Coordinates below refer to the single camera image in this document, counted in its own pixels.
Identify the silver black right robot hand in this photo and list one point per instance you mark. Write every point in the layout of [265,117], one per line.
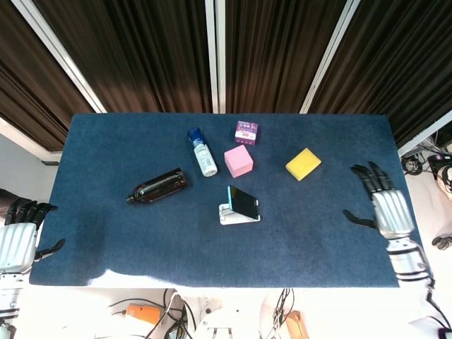
[392,212]

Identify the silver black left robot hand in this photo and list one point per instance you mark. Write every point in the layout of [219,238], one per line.
[16,243]

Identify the phone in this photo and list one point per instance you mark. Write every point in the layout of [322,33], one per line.
[243,203]

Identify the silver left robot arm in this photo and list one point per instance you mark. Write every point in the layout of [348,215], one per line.
[10,296]

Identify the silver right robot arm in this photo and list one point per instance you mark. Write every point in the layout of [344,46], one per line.
[409,261]

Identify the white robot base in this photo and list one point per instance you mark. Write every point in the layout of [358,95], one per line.
[229,323]

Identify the white folding phone stand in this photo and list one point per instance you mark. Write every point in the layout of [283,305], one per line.
[229,219]

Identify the black device with purple logo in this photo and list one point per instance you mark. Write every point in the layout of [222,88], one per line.
[440,160]

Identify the yellow sponge with green pad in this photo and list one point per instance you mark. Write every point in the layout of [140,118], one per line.
[303,164]

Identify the blue table cloth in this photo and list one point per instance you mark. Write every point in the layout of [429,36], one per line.
[141,240]

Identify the orange device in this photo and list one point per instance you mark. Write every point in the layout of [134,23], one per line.
[143,313]

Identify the wooden block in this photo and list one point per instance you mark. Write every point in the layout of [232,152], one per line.
[298,325]

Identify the dark brown plastic bottle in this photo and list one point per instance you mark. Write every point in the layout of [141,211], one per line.
[159,187]

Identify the dark brown curtain panel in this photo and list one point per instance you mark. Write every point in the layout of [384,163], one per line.
[275,53]
[406,56]
[28,81]
[141,53]

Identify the pink foam cube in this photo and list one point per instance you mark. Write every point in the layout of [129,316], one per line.
[239,161]

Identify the small purple cardboard box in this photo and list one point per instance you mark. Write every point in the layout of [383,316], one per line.
[247,132]

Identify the white bottle with blue cap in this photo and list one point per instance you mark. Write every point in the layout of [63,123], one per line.
[204,157]

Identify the white frame post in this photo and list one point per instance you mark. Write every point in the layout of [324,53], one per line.
[60,56]
[216,56]
[330,56]
[423,134]

